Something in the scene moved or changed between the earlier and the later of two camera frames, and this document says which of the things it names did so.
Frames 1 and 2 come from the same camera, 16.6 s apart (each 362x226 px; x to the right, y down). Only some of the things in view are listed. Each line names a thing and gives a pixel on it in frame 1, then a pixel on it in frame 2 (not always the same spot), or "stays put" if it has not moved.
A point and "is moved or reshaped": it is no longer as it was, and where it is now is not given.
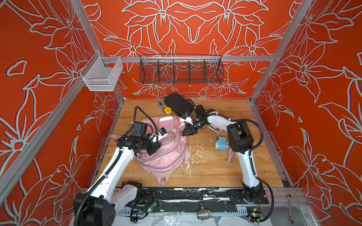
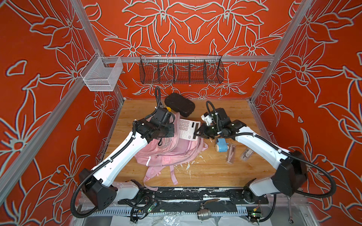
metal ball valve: [204, 214] stays put
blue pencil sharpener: [222, 143] stays put
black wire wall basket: [181, 69] stays put
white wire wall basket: [101, 73] stays put
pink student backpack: [173, 153] is moved or reshaped
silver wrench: [291, 220] stays put
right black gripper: [190, 129] → [203, 133]
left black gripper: [155, 146] → [171, 132]
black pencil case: [178, 104] stays put
